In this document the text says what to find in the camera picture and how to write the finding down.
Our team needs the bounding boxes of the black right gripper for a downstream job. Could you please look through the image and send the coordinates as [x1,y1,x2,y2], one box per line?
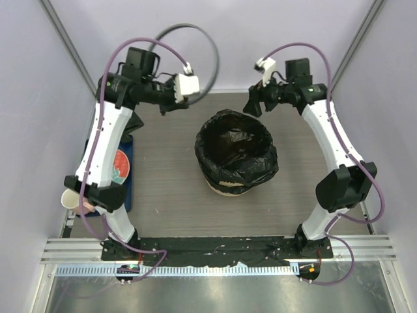
[244,71,295,117]

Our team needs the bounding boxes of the grey trash bin rim ring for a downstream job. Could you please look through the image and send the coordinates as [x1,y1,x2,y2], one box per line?
[147,22,220,106]

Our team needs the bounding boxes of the black trash bag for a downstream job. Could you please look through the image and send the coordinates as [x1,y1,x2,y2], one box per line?
[194,109,279,187]

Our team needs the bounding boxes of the yellow capybara trash bin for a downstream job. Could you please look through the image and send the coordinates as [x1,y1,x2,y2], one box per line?
[205,177,253,197]

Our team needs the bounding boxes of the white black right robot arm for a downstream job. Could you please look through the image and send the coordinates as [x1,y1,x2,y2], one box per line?
[243,57,377,258]

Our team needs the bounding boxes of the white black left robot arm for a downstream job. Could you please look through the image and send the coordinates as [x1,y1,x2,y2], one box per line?
[65,47,199,260]

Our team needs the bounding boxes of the folded spare black bags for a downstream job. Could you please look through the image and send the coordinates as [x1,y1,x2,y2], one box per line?
[123,112,144,136]

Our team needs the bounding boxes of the blue tray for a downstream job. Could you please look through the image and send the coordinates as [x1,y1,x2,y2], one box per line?
[83,133,135,214]

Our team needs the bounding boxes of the red and teal plate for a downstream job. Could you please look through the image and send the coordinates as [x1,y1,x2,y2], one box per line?
[111,149,130,185]

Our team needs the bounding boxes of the white paper cup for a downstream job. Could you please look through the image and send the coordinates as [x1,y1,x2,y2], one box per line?
[61,189,96,215]

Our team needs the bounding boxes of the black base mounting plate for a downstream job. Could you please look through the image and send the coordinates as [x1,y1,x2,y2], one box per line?
[100,236,334,267]

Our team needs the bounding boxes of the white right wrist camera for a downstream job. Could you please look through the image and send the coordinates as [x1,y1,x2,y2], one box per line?
[254,57,276,87]

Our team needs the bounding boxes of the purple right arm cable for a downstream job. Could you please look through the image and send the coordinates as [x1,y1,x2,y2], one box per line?
[264,42,386,286]

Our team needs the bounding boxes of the left aluminium corner post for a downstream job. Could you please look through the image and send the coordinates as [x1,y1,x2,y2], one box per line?
[38,0,96,96]

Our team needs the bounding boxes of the aluminium corner post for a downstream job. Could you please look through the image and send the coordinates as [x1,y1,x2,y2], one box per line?
[38,0,96,96]
[331,0,386,94]

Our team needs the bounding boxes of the right aluminium corner post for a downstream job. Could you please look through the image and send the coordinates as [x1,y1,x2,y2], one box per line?
[331,0,386,94]

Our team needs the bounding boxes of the aluminium frame rail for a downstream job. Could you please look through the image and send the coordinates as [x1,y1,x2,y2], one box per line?
[40,235,397,264]

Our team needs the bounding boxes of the perforated cable duct strip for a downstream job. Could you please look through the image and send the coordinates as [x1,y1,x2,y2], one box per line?
[55,263,299,278]

